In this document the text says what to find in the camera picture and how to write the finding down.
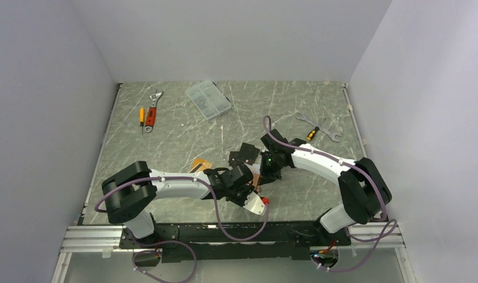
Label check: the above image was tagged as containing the tan leather card holder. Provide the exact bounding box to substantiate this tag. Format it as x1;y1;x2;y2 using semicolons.
246;164;261;193

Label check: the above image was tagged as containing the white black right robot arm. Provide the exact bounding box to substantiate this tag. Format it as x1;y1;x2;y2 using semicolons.
261;129;392;245

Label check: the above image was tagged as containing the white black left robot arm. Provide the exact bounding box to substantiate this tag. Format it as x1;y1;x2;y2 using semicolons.
95;161;266;248

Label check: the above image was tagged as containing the black card stack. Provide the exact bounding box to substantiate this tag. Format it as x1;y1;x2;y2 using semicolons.
228;143;261;166

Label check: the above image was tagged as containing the yellow black screwdriver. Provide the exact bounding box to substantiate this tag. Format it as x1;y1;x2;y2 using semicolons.
306;119;321;141

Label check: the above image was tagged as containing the silver open end wrench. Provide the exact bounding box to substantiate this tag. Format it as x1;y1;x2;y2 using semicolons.
296;113;341;142

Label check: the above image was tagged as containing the clear plastic screw box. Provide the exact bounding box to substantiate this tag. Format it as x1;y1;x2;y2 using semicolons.
185;80;232;120

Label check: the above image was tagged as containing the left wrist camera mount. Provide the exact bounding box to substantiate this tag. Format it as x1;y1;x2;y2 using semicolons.
243;191;266;216

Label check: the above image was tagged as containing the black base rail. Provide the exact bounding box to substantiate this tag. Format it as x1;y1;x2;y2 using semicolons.
119;221;351;263

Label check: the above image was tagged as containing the red handled adjustable wrench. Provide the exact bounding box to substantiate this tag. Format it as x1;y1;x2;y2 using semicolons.
144;91;163;133

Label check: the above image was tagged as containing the small yellow handled screwdriver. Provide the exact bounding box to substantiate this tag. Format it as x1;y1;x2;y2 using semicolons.
139;108;145;134

